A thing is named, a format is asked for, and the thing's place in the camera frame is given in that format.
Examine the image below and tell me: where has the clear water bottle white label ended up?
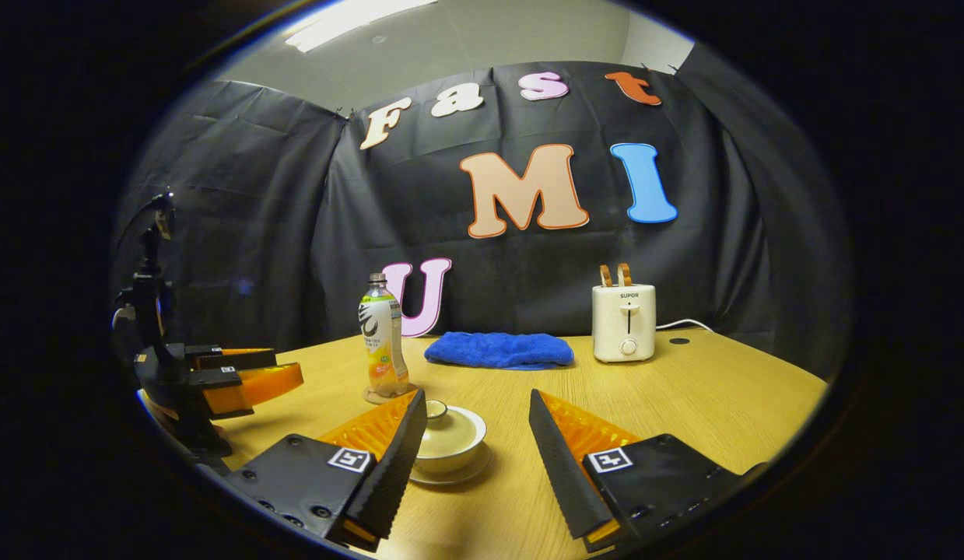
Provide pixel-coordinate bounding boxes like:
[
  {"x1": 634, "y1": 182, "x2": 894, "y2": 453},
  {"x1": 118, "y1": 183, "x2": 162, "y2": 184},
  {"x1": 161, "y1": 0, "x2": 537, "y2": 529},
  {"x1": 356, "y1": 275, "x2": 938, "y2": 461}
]
[{"x1": 358, "y1": 272, "x2": 411, "y2": 399}]

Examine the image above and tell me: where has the black backdrop cloth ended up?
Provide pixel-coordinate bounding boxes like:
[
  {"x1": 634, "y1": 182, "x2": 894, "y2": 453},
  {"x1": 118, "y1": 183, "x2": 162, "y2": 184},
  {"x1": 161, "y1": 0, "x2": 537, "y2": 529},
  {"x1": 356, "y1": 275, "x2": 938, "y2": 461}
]
[{"x1": 112, "y1": 43, "x2": 852, "y2": 382}]

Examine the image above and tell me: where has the ceiling light panel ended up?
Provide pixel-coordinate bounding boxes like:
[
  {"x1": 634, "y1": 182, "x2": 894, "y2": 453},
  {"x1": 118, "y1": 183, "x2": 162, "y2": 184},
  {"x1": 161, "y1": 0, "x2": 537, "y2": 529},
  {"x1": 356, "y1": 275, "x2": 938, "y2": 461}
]
[{"x1": 283, "y1": 0, "x2": 440, "y2": 54}]

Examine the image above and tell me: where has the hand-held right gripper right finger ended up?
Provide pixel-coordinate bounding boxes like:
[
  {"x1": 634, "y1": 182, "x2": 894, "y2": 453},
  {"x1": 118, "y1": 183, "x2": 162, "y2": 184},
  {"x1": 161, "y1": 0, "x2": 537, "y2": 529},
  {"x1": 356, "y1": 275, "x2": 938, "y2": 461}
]
[{"x1": 528, "y1": 389, "x2": 747, "y2": 553}]

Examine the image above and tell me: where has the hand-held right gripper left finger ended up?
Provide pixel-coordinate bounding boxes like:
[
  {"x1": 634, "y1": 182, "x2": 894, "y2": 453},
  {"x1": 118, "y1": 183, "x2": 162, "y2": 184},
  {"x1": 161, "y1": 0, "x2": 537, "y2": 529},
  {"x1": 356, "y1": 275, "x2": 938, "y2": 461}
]
[{"x1": 225, "y1": 389, "x2": 428, "y2": 553}]

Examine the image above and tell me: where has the blue towel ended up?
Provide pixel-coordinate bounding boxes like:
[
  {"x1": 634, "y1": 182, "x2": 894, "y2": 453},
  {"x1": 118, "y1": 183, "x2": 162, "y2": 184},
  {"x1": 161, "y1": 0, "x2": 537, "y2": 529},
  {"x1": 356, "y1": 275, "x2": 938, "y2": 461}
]
[{"x1": 424, "y1": 331, "x2": 576, "y2": 371}]

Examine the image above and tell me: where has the white teacup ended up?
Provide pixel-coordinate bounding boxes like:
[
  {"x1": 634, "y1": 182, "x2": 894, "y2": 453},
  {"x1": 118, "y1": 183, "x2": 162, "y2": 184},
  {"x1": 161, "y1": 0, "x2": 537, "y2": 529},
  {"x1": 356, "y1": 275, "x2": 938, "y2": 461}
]
[{"x1": 412, "y1": 443, "x2": 486, "y2": 477}]

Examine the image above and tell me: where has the white toaster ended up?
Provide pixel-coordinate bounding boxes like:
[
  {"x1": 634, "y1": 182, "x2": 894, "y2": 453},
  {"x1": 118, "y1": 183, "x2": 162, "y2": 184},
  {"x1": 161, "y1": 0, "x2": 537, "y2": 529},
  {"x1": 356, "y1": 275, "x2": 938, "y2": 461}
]
[{"x1": 592, "y1": 283, "x2": 657, "y2": 364}]

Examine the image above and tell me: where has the round wooden coaster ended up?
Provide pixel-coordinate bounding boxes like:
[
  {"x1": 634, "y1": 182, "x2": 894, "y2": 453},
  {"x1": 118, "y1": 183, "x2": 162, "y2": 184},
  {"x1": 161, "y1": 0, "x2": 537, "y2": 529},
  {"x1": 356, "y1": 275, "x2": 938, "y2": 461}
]
[{"x1": 363, "y1": 383, "x2": 420, "y2": 406}]

